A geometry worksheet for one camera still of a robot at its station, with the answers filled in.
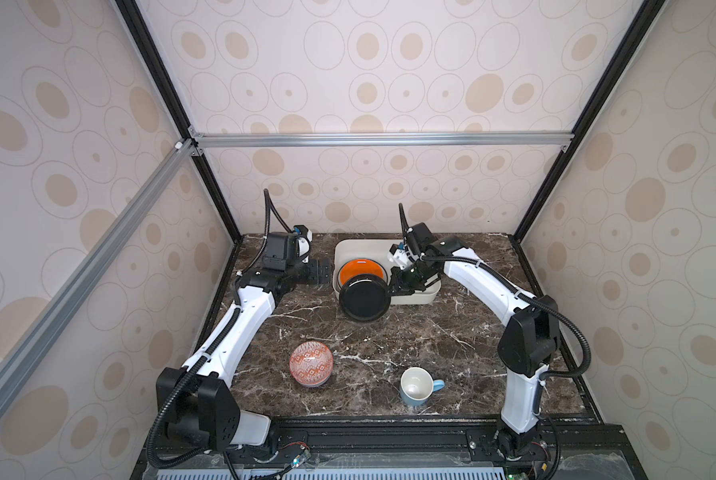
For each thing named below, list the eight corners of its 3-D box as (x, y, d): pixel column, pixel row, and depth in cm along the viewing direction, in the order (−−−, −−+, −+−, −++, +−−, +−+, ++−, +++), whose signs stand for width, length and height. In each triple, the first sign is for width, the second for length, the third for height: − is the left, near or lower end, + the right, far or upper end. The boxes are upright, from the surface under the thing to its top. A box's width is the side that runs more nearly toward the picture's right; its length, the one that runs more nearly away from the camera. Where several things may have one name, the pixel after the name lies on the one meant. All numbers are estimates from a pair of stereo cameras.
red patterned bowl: (292, 388, 85) (286, 379, 79) (297, 352, 91) (293, 341, 85) (331, 388, 85) (329, 379, 79) (334, 352, 91) (332, 341, 86)
